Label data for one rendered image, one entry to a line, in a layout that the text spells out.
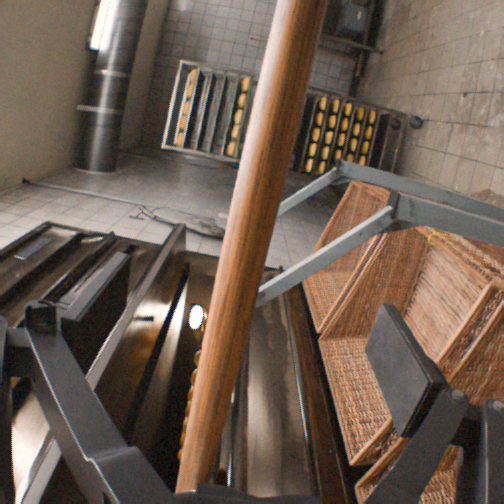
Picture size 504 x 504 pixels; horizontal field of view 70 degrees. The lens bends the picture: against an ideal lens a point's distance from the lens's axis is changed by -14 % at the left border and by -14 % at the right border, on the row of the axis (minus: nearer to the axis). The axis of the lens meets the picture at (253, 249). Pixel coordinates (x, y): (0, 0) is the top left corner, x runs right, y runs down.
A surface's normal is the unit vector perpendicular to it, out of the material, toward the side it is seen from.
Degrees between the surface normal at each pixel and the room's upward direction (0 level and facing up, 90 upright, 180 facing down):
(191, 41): 90
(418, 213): 90
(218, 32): 90
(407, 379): 1
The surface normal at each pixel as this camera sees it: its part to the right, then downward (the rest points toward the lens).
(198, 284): 0.00, 0.32
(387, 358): -0.98, -0.19
